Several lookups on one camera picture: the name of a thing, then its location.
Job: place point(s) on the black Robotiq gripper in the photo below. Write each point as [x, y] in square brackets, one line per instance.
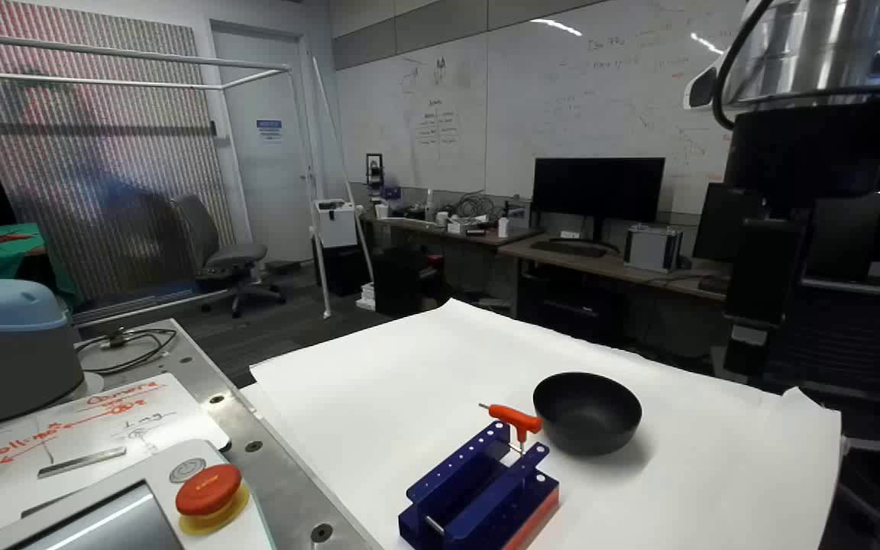
[806, 154]

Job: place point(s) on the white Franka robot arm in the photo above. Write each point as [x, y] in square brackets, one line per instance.
[827, 46]

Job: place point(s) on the black bowl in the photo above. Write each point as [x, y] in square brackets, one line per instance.
[589, 413]

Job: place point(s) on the small black monitor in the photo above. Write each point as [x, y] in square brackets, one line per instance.
[719, 224]

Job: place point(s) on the white computer case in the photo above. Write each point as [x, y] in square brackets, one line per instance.
[652, 247]

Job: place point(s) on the black mesh office chair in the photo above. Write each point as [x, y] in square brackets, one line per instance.
[855, 347]

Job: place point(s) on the black computer monitor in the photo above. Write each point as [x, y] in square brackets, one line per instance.
[598, 187]

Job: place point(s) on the brown wooden desk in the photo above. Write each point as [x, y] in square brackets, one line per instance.
[612, 271]

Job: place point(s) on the cluttered long desk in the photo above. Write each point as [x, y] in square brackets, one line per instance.
[442, 234]

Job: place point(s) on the black cabinet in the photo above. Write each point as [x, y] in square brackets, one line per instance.
[410, 278]

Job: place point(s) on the white box on stand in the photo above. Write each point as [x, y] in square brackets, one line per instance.
[336, 221]

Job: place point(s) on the blue rack with orange base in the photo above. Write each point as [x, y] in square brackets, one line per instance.
[470, 498]

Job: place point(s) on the large white paper sheet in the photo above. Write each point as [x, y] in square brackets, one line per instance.
[390, 398]

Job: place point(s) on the white door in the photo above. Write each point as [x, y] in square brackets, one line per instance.
[274, 154]

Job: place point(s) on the grey office chair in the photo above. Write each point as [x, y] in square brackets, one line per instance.
[218, 259]

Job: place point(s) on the red emergency stop button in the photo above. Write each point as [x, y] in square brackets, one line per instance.
[208, 490]

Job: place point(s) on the grey control pendant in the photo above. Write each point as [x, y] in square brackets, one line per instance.
[105, 515]

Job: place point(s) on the white sheet with red writing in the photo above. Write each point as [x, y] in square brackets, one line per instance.
[61, 437]

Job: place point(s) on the grey dome with blue lid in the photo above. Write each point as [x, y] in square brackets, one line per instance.
[7, 351]

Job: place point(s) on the wall whiteboard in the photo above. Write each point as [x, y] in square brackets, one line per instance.
[521, 93]

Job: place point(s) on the black wall device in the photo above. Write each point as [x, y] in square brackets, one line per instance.
[373, 170]

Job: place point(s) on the white pipe frame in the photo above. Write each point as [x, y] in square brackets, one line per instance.
[122, 78]

